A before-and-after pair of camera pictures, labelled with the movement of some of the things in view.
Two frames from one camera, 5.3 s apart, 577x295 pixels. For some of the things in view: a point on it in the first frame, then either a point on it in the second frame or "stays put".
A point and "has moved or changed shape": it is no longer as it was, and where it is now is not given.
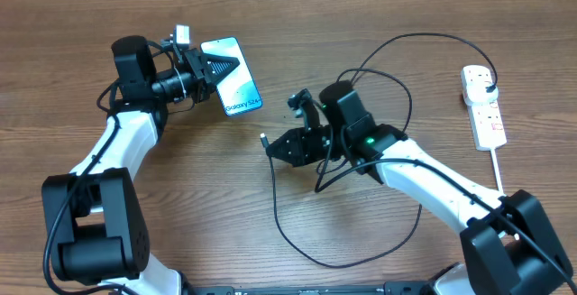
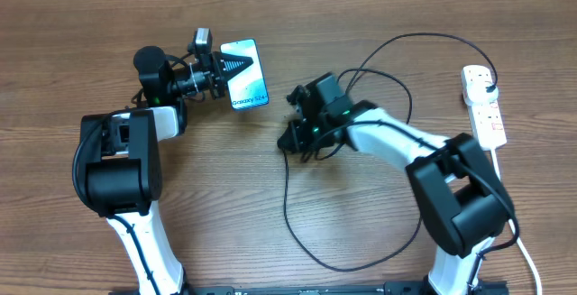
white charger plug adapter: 480,93 stays put
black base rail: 389,288 stays put
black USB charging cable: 264,142 to 354,71
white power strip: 488,128 stays put
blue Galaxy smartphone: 238,90 has moved or changed shape
